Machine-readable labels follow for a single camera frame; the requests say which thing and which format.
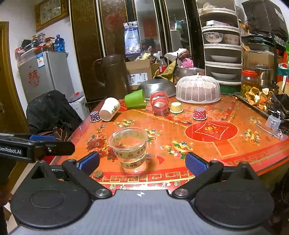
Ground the clear plastic cup with ribbon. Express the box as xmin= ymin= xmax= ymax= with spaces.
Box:
xmin=108 ymin=127 xmax=148 ymax=174

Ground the purple polka dot cupcake cup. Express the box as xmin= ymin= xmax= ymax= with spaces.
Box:
xmin=90 ymin=110 xmax=101 ymax=122

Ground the red polka dot cupcake cup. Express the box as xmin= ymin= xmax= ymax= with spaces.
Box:
xmin=193 ymin=107 xmax=207 ymax=121

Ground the yellow cupcake liner cup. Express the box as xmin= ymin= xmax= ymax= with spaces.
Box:
xmin=170 ymin=102 xmax=183 ymax=114

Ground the white paper cup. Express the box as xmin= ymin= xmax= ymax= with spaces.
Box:
xmin=99 ymin=97 xmax=120 ymax=121

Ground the green plastic cup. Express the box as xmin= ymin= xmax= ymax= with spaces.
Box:
xmin=124 ymin=89 xmax=146 ymax=109

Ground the coin on table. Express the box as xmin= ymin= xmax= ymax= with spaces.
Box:
xmin=93 ymin=170 xmax=103 ymax=179

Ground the black jacket on chair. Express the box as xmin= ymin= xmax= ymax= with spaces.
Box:
xmin=26 ymin=90 xmax=82 ymax=142

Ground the white box beside fridge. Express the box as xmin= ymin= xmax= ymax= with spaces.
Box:
xmin=68 ymin=91 xmax=89 ymax=120

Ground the silver mini fridge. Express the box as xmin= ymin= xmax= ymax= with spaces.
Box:
xmin=19 ymin=51 xmax=74 ymax=102

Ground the glass jar with red bands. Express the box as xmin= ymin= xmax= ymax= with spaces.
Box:
xmin=150 ymin=91 xmax=169 ymax=115

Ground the white mesh food cover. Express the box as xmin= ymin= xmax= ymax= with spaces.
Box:
xmin=176 ymin=74 xmax=221 ymax=104

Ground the small clear plastic box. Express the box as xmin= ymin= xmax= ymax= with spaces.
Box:
xmin=265 ymin=115 xmax=281 ymax=131

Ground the tray of dried orange peels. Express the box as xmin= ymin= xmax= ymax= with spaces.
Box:
xmin=233 ymin=87 xmax=288 ymax=121

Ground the metal colander bowl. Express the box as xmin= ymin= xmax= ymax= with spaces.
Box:
xmin=137 ymin=78 xmax=176 ymax=100

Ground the glass jar with red lid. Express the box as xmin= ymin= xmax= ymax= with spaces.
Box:
xmin=241 ymin=70 xmax=258 ymax=98

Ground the dark brown pitcher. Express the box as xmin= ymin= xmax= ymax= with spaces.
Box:
xmin=93 ymin=54 xmax=131 ymax=99

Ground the blue water bottle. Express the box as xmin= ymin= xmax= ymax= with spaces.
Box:
xmin=55 ymin=34 xmax=65 ymax=52

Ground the red cap drink bottle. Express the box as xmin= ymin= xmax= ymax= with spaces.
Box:
xmin=159 ymin=56 xmax=167 ymax=74

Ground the cardboard box with label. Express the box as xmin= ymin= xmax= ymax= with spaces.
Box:
xmin=126 ymin=59 xmax=152 ymax=91

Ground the blue patterned porcelain bowl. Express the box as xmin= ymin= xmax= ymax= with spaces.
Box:
xmin=203 ymin=32 xmax=223 ymax=44

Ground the blue white snack bag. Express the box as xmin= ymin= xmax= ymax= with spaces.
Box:
xmin=123 ymin=21 xmax=142 ymax=57

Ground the white tiered dish rack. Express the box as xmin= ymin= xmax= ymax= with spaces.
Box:
xmin=196 ymin=1 xmax=243 ymax=86

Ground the wooden wall clock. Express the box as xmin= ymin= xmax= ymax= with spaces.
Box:
xmin=34 ymin=0 xmax=69 ymax=31

